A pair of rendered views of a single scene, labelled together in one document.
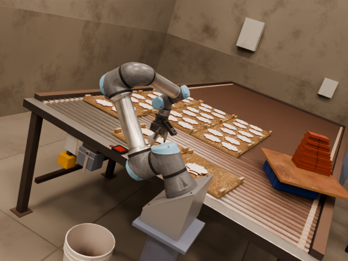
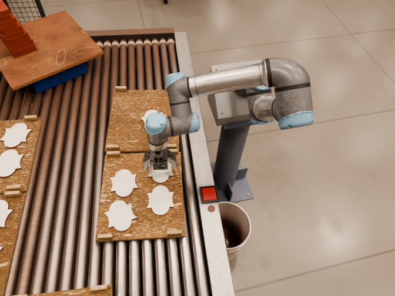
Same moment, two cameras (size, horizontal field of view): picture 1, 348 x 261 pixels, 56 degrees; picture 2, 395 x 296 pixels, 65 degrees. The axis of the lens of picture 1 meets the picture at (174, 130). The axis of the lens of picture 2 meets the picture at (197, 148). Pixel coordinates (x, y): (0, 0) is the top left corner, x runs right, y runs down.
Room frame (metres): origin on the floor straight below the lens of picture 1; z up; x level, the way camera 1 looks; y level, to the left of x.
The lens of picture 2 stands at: (2.21, 0.75, 2.14)
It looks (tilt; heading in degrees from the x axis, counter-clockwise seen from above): 54 degrees down; 234
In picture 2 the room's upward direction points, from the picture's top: 4 degrees clockwise
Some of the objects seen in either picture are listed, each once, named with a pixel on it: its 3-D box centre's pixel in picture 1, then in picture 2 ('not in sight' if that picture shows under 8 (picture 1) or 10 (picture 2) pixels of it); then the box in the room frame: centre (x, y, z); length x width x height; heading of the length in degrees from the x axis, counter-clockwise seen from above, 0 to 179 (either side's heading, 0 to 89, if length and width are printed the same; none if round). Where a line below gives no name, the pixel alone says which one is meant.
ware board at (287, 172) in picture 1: (303, 172); (42, 46); (2.12, -0.93, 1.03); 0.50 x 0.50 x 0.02; 6
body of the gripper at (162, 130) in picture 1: (160, 123); (158, 154); (1.93, 0.10, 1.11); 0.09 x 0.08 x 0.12; 62
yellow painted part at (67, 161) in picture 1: (69, 149); not in sight; (1.94, 0.62, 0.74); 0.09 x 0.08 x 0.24; 65
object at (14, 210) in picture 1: (29, 164); not in sight; (2.11, 0.95, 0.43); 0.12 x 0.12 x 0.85; 65
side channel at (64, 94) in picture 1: (173, 88); not in sight; (4.02, 0.16, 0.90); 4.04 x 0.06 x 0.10; 155
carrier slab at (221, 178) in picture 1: (203, 172); (144, 118); (1.84, -0.25, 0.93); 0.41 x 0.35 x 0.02; 60
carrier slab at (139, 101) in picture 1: (142, 101); not in sight; (2.88, 0.36, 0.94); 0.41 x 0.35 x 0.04; 64
